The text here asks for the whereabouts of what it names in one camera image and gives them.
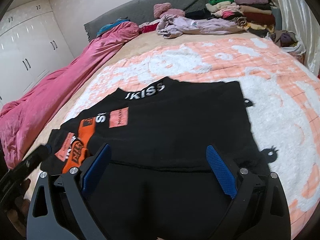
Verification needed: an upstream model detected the grey quilted headboard cover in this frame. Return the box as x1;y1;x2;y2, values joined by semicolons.
84;0;208;41

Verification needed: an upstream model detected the black long sleeve sweater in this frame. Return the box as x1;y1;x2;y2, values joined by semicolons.
41;77;270;239

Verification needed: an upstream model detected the white bag of clothes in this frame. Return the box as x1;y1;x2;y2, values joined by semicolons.
265;30;306;63

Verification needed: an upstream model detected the pink fluffy garment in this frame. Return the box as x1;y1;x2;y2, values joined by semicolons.
153;3;185;19

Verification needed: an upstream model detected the stack of folded clothes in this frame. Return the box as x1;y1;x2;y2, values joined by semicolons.
184;0;278;37

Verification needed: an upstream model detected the beige bed sheet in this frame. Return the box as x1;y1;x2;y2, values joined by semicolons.
24;28;251;156

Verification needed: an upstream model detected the pink velvet quilt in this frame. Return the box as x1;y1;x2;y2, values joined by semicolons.
1;21;139;170

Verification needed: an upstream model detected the white wardrobe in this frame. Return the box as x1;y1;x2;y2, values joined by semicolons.
1;0;74;106

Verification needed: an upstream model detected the lilac crumpled garment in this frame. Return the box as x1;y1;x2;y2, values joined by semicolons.
156;15;244;39

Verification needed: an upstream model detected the blue garment by headboard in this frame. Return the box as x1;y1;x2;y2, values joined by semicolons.
96;18;129;37

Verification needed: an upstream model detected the red garment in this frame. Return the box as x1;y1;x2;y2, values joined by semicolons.
139;22;159;34

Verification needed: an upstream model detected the left hand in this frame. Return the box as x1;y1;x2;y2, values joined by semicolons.
5;179;31;237

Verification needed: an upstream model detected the peach checked fleece blanket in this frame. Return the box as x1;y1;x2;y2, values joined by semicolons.
65;36;319;238

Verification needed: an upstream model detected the white satin curtain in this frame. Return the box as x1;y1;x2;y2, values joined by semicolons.
273;0;319;76

